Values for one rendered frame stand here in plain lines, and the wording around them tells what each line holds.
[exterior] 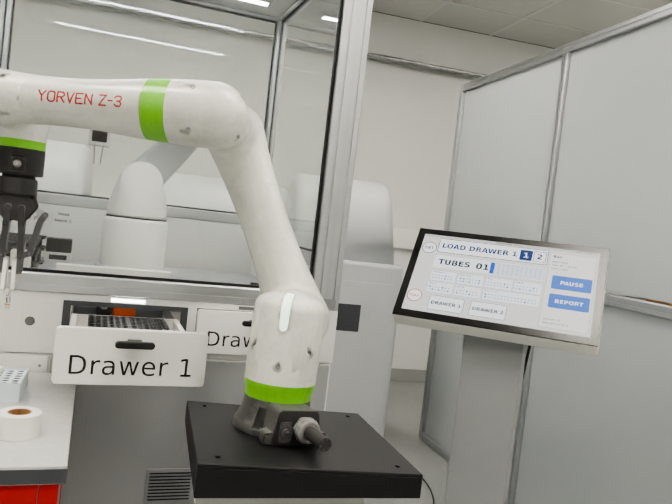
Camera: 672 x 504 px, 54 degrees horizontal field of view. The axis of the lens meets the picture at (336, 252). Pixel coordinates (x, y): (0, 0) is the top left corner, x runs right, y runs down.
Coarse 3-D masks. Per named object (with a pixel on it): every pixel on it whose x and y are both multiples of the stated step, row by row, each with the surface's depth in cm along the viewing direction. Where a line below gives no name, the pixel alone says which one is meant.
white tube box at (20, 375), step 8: (8, 368) 141; (16, 368) 142; (0, 376) 135; (8, 376) 136; (16, 376) 137; (24, 376) 136; (0, 384) 130; (8, 384) 130; (16, 384) 131; (24, 384) 137; (0, 392) 130; (8, 392) 130; (16, 392) 131; (0, 400) 130; (8, 400) 130; (16, 400) 131
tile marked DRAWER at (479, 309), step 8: (472, 304) 174; (480, 304) 173; (488, 304) 173; (496, 304) 172; (472, 312) 172; (480, 312) 172; (488, 312) 171; (496, 312) 171; (504, 312) 170; (504, 320) 169
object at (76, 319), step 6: (72, 318) 154; (78, 318) 160; (84, 318) 161; (156, 318) 167; (162, 318) 168; (72, 324) 147; (78, 324) 160; (84, 324) 161; (168, 324) 168; (174, 324) 165; (180, 324) 162; (174, 330) 163; (180, 330) 154
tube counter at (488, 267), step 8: (480, 264) 182; (488, 264) 181; (496, 264) 180; (504, 264) 180; (512, 264) 179; (480, 272) 180; (488, 272) 179; (496, 272) 179; (504, 272) 178; (512, 272) 178; (520, 272) 177; (528, 272) 177; (536, 272) 176; (544, 272) 176
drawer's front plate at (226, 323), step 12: (204, 312) 167; (216, 312) 168; (228, 312) 169; (240, 312) 170; (252, 312) 173; (204, 324) 167; (216, 324) 168; (228, 324) 169; (240, 324) 170; (216, 336) 169; (240, 336) 171; (216, 348) 169; (228, 348) 170; (240, 348) 171
